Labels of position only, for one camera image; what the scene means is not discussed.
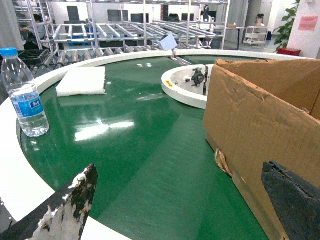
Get seated person in background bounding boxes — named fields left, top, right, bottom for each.
left=20, top=25, right=46, bottom=50

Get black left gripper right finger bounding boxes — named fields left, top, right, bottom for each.
left=261, top=161, right=320, bottom=240

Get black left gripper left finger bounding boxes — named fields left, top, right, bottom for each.
left=0, top=164, right=98, bottom=240

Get green circular conveyor belt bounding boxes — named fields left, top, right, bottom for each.
left=0, top=49, right=320, bottom=240

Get metal roller conveyor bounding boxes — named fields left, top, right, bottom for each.
left=30, top=45, right=160, bottom=78

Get brown cardboard box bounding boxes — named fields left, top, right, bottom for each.
left=204, top=56, right=320, bottom=240

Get white inner conveyor hub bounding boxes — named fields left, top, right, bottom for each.
left=161, top=64, right=214, bottom=110

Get red box on floor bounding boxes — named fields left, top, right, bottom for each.
left=277, top=47, right=301, bottom=57

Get metal flow rack shelf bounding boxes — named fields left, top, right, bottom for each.
left=13, top=0, right=228, bottom=49

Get green potted plant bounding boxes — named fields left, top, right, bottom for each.
left=274, top=0, right=300, bottom=53

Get clear plastic water bottle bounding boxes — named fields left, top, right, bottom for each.
left=0, top=47, right=50, bottom=137

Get white wire cart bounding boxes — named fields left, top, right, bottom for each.
left=243, top=26, right=268, bottom=45

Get white humanoid robot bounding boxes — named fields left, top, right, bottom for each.
left=198, top=5, right=216, bottom=49

